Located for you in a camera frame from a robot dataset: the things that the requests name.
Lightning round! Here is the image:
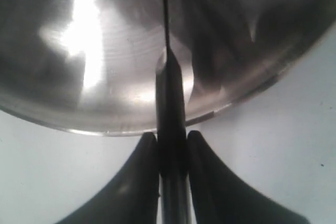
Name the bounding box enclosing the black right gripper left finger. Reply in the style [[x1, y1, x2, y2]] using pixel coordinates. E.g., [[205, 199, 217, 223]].
[[61, 132, 159, 223]]

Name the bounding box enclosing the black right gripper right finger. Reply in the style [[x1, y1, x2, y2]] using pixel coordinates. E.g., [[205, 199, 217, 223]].
[[187, 131, 309, 223]]

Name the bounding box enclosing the black handled knife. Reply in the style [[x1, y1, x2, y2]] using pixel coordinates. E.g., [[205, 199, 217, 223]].
[[155, 0, 191, 223]]

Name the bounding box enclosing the round stainless steel plate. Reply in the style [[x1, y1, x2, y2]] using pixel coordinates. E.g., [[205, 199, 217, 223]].
[[1, 0, 335, 135]]

